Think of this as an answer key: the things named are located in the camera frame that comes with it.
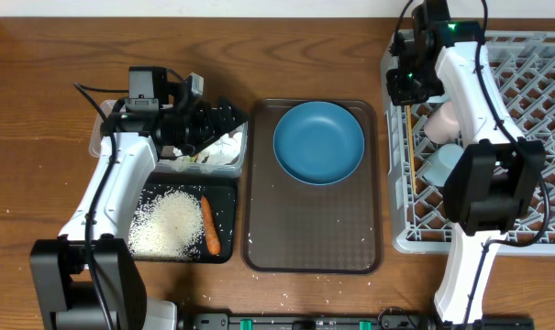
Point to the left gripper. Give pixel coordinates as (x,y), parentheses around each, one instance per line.
(214,130)

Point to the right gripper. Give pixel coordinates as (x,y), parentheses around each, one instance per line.
(397,93)

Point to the wooden chopstick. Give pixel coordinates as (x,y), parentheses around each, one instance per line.
(410,142)

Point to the white tissue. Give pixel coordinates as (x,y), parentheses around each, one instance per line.
(223,151)

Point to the pink cup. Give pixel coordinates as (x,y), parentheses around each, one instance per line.
(442,127)

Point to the light blue cup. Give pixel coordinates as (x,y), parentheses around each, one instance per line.
(441,163)

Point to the dark blue plate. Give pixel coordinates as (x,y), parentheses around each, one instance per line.
(318,143)

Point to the orange carrot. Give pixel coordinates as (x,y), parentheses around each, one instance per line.
(211,237)

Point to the white rice pile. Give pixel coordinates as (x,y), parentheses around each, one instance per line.
(167,227)

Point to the light blue bowl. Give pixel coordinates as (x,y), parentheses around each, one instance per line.
(439,99)

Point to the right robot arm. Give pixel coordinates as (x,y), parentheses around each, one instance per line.
(493,182)

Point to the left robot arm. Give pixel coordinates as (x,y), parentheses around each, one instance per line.
(86,278)

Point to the grey dishwasher rack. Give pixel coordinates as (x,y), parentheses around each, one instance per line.
(523,64)

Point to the clear plastic bin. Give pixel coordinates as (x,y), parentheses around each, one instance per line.
(139,166)

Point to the black tray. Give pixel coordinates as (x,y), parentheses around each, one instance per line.
(221,194)

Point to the brown serving tray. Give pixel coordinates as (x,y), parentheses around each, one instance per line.
(290,226)

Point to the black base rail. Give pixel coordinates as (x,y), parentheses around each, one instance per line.
(221,321)

